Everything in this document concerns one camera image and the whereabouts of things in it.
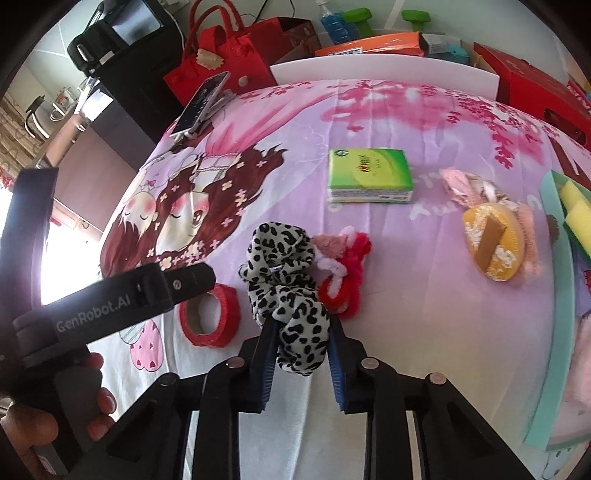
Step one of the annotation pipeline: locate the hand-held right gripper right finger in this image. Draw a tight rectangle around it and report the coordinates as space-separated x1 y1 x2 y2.
325 316 539 480

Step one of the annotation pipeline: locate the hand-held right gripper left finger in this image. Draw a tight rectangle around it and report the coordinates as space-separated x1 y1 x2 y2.
69 318 280 480

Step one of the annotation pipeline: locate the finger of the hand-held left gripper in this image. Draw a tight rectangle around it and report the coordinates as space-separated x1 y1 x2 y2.
0 168 59 333
143 263 216 310

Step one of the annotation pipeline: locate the red tape roll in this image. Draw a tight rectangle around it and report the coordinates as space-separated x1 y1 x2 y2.
179 284 241 348

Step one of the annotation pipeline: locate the leopard print scrunchie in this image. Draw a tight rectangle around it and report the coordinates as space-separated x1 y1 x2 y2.
238 222 331 377

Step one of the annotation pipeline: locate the red pink fuzzy scrunchie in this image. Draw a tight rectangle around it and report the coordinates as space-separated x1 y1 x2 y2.
311 225 372 319

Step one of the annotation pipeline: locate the green tissue pack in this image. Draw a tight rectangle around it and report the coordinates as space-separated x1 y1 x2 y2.
327 148 413 204

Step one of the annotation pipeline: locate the pink printed scrunchie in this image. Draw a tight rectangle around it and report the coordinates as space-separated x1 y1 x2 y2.
438 168 541 278

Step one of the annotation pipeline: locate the yellow powder puff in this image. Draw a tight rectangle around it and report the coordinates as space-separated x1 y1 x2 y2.
463 203 527 281

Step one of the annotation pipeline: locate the shallow teal cardboard box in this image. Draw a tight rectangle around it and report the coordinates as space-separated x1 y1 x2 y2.
522 170 591 450

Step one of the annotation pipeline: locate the yellow sponge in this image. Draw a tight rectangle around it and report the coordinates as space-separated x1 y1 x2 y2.
556 180 591 259

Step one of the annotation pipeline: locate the person's left hand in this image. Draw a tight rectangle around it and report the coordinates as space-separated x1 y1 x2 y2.
0 352 116 480

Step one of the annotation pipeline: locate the steel kettle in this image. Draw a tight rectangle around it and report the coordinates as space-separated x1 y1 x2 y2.
23 95 58 139

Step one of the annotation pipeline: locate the glass mug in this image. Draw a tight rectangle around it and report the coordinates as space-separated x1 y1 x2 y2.
51 88 79 121

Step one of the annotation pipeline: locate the black cabinet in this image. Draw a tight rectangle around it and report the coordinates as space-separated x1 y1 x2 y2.
60 60 185 195

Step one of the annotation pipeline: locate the smartphone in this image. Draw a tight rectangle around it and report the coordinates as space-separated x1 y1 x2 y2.
168 71 230 138

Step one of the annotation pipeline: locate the white phone stand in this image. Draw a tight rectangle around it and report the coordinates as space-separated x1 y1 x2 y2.
173 90 238 141

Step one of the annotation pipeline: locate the red felt bag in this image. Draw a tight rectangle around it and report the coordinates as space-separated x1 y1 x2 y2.
163 0 287 109

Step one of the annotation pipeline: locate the black monitor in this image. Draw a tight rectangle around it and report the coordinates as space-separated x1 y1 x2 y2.
67 0 174 72

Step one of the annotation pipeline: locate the dark brown paper bag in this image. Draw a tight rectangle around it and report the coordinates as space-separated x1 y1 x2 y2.
272 17 321 65

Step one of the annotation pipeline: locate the white board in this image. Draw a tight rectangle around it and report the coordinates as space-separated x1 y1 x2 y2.
269 52 502 100

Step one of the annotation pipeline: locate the blue liquid bottle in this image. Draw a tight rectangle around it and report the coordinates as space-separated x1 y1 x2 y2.
315 0 349 43

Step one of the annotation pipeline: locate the orange cardboard box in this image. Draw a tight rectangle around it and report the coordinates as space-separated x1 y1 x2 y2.
315 31 426 58

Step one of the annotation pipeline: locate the green dumbbell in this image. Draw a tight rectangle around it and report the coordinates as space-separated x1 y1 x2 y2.
342 8 432 38

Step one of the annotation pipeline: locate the black box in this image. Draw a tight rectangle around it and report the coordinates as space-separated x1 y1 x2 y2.
420 33 451 57

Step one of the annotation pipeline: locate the teal plastic item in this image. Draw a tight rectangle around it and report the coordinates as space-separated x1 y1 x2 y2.
445 39 472 63

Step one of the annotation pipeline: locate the red gift box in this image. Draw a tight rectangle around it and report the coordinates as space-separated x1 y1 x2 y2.
473 42 591 148

